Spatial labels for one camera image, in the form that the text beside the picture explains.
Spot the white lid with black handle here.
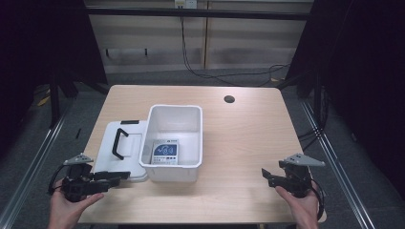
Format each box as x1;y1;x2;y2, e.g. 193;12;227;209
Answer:
93;119;149;183

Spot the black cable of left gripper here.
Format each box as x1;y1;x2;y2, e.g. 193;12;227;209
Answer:
47;164;66;196

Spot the white wall socket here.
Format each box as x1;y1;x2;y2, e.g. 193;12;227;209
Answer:
174;0;199;10

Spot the black horizontal bar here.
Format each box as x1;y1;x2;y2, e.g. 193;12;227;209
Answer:
85;7;311;21

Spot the long black floor cable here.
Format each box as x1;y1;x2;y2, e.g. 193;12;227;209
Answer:
180;16;290;88

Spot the white and blue packet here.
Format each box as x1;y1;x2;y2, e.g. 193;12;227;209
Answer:
150;138;180;166

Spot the person's left hand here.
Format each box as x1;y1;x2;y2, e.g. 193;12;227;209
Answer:
47;179;105;229

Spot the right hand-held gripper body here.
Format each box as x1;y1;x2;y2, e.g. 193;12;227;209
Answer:
278;153;327;199

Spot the bundle of black cables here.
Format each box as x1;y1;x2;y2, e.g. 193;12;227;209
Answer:
297;89;330;152

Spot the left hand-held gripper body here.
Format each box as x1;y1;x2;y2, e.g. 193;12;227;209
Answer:
60;153;97;203

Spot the black metal stand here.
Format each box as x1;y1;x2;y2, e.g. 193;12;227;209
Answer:
47;74;111;130
276;71;324;128

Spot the metal floor rail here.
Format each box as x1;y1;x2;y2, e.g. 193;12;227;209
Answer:
0;109;73;229
300;100;374;229

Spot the person's right hand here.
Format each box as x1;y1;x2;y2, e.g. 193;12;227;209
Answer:
274;179;321;229

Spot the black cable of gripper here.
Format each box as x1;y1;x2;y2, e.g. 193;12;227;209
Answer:
309;185;327;221
47;164;66;196

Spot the dark curtain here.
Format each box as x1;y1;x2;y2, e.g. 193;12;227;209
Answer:
0;0;109;160
286;0;405;199

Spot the yellow floor tape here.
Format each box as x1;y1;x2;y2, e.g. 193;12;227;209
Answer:
36;94;52;108

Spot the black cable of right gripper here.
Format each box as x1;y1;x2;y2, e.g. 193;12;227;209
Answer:
309;185;327;221

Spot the white plastic storage box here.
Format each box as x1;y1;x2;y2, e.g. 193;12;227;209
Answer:
139;104;203;183

